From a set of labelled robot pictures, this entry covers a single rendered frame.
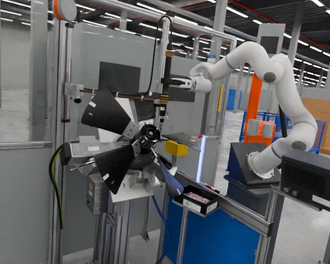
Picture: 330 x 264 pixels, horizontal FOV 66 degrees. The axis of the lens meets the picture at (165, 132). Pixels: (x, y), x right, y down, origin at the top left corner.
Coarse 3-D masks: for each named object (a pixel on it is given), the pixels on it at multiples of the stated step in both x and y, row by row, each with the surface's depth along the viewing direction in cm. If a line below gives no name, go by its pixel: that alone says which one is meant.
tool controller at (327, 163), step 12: (288, 156) 114; (300, 156) 113; (312, 156) 111; (288, 168) 114; (300, 168) 109; (312, 168) 105; (324, 168) 101; (288, 180) 116; (300, 180) 110; (312, 180) 106; (324, 180) 102; (288, 192) 118; (300, 192) 112; (312, 192) 108; (324, 192) 103; (312, 204) 110; (324, 204) 104
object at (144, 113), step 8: (136, 96) 159; (144, 96) 158; (152, 96) 157; (160, 96) 158; (136, 104) 156; (144, 104) 154; (152, 104) 153; (136, 112) 152; (144, 112) 150; (152, 112) 148
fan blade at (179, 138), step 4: (164, 136) 148; (168, 136) 150; (172, 136) 153; (176, 136) 156; (180, 136) 158; (184, 136) 160; (188, 136) 162; (172, 140) 144; (176, 140) 146; (180, 140) 149; (184, 140) 152; (188, 140) 155; (184, 144) 146; (188, 144) 149; (192, 144) 152; (196, 144) 156; (196, 148) 150
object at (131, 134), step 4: (128, 124) 137; (132, 124) 137; (136, 124) 137; (128, 128) 137; (132, 128) 138; (136, 128) 138; (124, 132) 138; (128, 132) 138; (132, 132) 138; (136, 132) 138; (128, 136) 139; (132, 136) 139
